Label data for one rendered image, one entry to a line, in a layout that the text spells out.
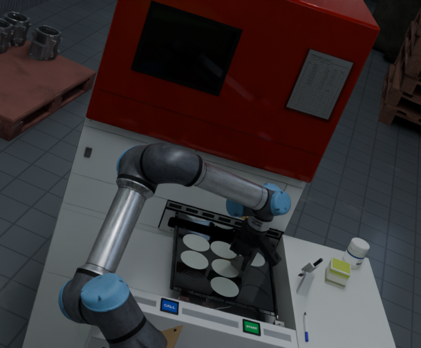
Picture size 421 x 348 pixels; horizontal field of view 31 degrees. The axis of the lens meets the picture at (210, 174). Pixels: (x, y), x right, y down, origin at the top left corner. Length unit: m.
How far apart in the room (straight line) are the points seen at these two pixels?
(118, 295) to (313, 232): 3.14
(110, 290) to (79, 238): 0.98
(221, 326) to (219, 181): 0.45
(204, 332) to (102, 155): 0.77
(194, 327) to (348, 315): 0.57
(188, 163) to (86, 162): 0.71
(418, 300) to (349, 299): 2.18
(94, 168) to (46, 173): 1.87
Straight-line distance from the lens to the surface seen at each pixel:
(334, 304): 2.64
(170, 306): 2.32
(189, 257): 2.66
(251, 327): 2.37
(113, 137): 2.68
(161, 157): 2.10
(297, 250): 2.82
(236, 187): 2.21
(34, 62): 5.60
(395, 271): 5.02
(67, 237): 2.92
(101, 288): 1.98
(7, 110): 4.87
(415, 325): 4.63
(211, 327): 2.32
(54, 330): 3.21
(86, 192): 2.80
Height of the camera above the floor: 2.39
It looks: 28 degrees down
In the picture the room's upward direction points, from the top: 21 degrees clockwise
